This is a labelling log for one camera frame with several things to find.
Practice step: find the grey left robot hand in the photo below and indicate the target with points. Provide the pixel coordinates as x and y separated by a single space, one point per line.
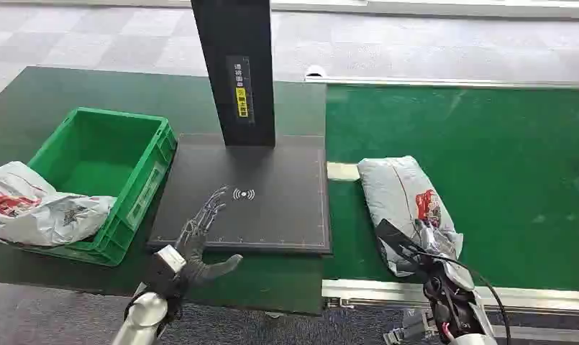
194 247

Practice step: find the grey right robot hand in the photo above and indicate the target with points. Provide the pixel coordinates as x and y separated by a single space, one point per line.
403 240

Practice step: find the grey parcel bag red print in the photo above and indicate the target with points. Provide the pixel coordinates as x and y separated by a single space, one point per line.
396 190

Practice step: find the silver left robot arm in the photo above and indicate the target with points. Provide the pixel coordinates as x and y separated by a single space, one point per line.
144 316

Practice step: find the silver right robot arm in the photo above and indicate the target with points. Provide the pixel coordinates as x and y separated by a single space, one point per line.
453 304

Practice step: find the black scanner stand with column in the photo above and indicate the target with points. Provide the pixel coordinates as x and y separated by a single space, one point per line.
270 209

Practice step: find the pale label on belt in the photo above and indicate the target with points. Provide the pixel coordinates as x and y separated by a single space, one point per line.
342 172

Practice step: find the green conveyor belt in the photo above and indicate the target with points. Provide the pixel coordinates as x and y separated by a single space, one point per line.
484 166

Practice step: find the green plastic crate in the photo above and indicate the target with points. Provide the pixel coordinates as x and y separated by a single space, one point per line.
103 152

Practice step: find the crumpled grey parcel bag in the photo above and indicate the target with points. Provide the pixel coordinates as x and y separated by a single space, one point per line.
36 214

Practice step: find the yellow black warning label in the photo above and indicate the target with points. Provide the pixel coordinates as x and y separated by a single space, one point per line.
241 90

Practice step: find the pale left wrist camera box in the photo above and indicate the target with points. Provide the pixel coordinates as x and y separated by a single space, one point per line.
169 259

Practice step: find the silver conveyor frame rail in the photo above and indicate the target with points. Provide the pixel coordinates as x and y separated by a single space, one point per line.
375 289
437 82

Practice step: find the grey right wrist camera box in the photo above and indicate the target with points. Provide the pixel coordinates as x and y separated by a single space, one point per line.
408 329

